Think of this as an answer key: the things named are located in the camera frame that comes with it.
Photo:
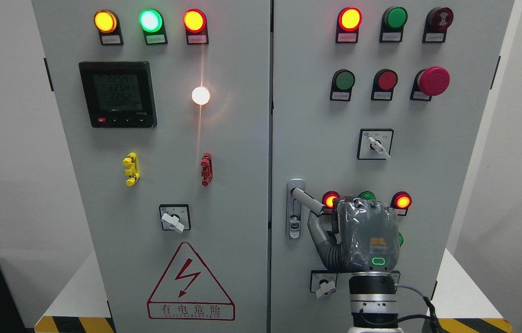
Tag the green indicator middle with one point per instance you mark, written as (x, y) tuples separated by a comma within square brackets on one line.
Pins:
[(367, 195)]

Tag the red terminal connector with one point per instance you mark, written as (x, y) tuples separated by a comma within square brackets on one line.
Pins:
[(206, 173)]

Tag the red lit indicator top right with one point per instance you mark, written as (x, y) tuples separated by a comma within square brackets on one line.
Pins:
[(348, 23)]

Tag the green lit indicator light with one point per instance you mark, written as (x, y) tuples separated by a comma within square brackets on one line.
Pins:
[(153, 26)]

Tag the grey left cabinet door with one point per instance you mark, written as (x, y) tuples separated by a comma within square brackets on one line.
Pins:
[(229, 218)]

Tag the red lit indicator middle left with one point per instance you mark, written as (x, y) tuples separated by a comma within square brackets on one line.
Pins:
[(330, 201)]

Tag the yellow indicator light top left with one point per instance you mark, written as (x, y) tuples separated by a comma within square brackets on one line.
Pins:
[(108, 26)]

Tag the grey right cabinet door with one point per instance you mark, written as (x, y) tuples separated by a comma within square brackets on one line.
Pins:
[(377, 104)]

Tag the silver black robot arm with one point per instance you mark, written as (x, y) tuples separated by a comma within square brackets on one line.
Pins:
[(373, 303)]

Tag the grey robotic right hand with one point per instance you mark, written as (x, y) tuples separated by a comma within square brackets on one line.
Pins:
[(369, 237)]

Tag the yellow terminal connector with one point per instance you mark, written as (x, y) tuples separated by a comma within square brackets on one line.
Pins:
[(132, 170)]

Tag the red lit indicator light left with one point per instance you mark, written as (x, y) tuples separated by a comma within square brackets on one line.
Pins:
[(195, 23)]

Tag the red emergency stop button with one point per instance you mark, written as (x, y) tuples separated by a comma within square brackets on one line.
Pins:
[(430, 82)]

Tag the white upper selector switch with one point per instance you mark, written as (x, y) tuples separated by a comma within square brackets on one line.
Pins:
[(375, 144)]

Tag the dark red buzzer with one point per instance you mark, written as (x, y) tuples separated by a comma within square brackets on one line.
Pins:
[(437, 22)]

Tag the left door selector switch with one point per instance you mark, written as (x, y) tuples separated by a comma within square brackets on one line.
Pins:
[(175, 217)]

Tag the green push button upper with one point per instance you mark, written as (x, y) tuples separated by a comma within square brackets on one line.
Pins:
[(341, 86)]

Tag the black digital power meter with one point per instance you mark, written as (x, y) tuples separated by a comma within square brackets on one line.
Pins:
[(119, 94)]

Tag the green indicator top right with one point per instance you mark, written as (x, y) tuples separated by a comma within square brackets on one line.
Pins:
[(392, 24)]

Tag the white lower selector switch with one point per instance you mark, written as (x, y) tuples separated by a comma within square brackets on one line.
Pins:
[(323, 283)]

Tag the red electric hazard warning sticker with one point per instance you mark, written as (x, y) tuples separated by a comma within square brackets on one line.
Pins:
[(188, 290)]

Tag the grey cabinet door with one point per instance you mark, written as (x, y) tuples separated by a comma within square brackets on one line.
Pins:
[(229, 218), (377, 104)]

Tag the white selector switch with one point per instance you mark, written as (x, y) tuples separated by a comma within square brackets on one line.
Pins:
[(323, 283), (375, 144)]

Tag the silver cabinet door handle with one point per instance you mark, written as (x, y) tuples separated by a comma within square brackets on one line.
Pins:
[(296, 198)]

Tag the white platform with hazard stripes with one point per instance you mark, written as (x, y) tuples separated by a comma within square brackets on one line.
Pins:
[(82, 307)]

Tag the red lit indicator middle right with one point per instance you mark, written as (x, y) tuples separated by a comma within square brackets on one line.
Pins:
[(400, 202)]

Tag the red push button upper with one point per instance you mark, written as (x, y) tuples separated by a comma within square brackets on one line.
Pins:
[(384, 83)]

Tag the white lit indicator light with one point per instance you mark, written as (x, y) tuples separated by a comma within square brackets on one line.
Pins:
[(201, 95)]

